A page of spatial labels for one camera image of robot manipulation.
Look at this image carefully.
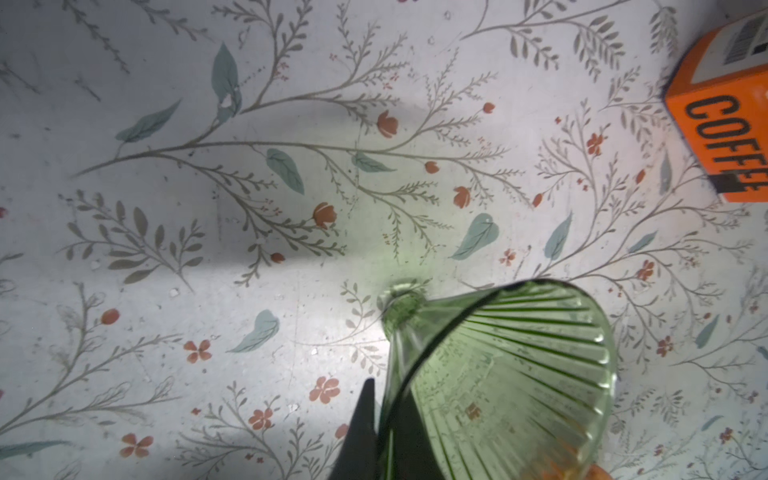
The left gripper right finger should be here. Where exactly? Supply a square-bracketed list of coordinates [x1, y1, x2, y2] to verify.
[383, 393, 444, 480]

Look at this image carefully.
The green glass dripper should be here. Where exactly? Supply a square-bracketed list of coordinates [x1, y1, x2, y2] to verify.
[378, 280, 617, 479]

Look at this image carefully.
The orange coffee filter box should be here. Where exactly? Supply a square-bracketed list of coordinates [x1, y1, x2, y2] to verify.
[665, 9, 767, 203]

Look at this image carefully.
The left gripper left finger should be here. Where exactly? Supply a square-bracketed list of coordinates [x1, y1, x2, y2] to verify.
[328, 378, 377, 480]

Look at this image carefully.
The orange glass carafe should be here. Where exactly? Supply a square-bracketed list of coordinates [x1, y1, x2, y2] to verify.
[583, 463, 613, 480]

